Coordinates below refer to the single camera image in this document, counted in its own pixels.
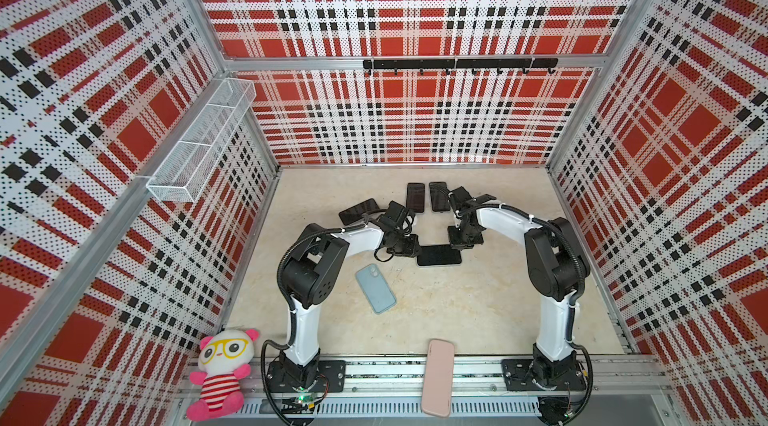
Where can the light blue case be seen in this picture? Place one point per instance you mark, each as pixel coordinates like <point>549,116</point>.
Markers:
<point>375,288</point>

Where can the black hook rail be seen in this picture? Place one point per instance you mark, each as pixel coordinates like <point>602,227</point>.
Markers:
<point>524,64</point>

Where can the pink plush toy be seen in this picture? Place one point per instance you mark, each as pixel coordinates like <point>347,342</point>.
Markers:
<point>223,362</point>

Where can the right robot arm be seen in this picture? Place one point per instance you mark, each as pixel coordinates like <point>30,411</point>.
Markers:
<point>554,259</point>

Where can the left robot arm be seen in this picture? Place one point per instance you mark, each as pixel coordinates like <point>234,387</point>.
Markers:
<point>308,271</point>

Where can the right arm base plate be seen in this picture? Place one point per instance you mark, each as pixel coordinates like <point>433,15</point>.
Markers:
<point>539,374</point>

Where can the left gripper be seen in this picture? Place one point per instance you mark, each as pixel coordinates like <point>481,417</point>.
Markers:
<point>411,250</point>

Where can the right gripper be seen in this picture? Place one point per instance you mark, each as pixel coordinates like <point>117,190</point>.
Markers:
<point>474,243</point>

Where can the pink phone case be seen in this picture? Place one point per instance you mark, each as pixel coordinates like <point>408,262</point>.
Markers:
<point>436,399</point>

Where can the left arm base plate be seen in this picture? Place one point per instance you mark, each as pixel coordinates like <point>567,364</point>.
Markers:
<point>319,376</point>

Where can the white wire basket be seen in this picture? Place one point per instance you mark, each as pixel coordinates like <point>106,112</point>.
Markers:
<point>186,170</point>

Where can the black phone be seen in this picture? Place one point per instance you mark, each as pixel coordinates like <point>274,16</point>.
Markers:
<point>355,213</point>
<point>415,197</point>
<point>438,255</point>
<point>439,196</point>

